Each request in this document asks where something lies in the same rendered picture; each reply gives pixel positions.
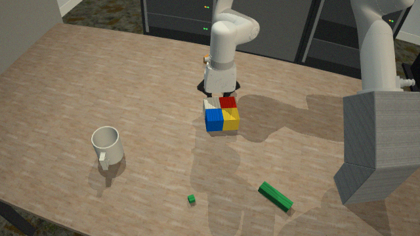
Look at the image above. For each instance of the small green cube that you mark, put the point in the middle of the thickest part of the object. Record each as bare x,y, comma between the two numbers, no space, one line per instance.
191,198

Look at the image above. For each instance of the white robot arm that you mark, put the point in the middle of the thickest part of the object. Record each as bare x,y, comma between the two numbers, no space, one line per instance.
376,45

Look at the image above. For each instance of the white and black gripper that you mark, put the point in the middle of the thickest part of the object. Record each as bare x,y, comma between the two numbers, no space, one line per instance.
215,81

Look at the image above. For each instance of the green rectangular bar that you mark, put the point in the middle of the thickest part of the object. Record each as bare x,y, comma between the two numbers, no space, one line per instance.
275,196

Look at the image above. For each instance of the yellow cube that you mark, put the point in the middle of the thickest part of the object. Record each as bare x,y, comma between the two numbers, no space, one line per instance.
231,118

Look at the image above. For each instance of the beige mug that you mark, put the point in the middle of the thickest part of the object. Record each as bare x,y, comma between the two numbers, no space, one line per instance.
108,146

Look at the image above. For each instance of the red cube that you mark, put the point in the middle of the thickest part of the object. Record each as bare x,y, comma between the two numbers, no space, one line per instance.
227,102

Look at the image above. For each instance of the blue cube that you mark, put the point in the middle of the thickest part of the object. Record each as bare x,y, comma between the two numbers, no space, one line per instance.
214,119

